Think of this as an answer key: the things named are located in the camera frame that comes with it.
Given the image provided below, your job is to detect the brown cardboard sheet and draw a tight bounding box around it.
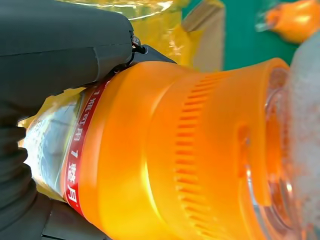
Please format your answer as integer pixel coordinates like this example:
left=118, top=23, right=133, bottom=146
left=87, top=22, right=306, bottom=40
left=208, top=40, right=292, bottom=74
left=182, top=1, right=226, bottom=73

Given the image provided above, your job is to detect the green table mat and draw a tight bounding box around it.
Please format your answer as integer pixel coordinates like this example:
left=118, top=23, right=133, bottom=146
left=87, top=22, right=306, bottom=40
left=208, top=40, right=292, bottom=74
left=181, top=0, right=300, bottom=72

